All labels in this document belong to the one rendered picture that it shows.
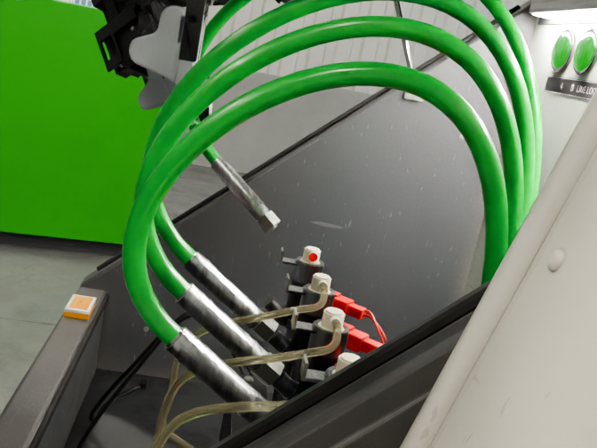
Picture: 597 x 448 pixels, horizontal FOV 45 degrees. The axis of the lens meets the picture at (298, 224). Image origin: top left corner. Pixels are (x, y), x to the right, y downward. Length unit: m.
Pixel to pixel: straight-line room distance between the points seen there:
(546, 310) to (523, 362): 0.02
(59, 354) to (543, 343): 0.64
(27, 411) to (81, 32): 3.29
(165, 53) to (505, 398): 0.46
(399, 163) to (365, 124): 0.07
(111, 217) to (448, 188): 3.19
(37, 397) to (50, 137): 3.27
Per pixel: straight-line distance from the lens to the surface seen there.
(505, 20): 0.72
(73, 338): 0.89
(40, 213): 4.08
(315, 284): 0.61
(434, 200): 1.03
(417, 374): 0.36
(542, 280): 0.30
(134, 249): 0.43
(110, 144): 3.99
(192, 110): 0.49
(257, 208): 0.77
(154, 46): 0.66
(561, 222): 0.31
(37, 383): 0.79
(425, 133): 1.01
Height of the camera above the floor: 1.32
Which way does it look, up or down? 14 degrees down
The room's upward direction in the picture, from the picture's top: 12 degrees clockwise
